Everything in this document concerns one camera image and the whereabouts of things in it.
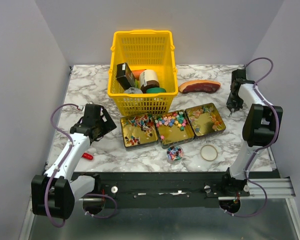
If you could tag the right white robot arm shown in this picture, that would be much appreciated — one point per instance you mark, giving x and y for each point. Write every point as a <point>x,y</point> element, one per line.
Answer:
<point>260,130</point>

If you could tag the white brown jar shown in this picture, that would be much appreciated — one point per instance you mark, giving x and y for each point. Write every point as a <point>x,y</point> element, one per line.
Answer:
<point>148,79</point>

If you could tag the gold candy tin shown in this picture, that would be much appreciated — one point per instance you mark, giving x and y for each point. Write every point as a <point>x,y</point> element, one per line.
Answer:
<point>205,120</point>
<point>138,131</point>
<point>173,128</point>

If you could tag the gold jar lid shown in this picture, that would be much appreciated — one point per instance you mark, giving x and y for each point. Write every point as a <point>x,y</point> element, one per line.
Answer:
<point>208,152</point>

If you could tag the yellow plastic basket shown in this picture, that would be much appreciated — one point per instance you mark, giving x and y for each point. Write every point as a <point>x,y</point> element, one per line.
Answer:
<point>149,50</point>

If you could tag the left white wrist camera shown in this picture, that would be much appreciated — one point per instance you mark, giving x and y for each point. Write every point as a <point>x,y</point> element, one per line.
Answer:
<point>84,105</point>

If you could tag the orange carrot toy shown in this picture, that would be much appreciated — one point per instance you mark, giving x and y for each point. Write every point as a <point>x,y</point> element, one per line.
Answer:
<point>137,73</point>

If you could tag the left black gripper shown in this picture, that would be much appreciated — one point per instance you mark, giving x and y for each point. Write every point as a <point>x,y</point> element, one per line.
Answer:
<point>108,125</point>

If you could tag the clear plastic jar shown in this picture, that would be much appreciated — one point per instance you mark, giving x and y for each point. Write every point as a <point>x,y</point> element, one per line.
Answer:
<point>174,154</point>

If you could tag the aluminium rail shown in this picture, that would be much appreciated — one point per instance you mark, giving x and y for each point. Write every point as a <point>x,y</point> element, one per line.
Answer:
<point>275,188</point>

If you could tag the black box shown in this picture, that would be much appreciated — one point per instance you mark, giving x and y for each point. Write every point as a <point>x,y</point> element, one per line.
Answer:
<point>124,76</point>

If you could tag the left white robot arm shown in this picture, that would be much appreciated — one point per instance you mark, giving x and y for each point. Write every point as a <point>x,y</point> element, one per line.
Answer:
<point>54,193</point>

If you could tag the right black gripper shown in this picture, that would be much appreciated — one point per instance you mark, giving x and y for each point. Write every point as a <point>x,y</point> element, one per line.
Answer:
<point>230,105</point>

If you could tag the red small object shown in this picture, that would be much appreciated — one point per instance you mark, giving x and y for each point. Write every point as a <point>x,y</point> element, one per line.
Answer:
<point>87,156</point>

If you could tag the toy meat slice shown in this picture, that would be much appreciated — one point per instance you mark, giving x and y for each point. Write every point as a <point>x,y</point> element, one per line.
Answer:
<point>199,86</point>

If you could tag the black base frame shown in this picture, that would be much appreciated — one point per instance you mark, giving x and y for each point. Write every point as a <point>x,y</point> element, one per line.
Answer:
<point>167,189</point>

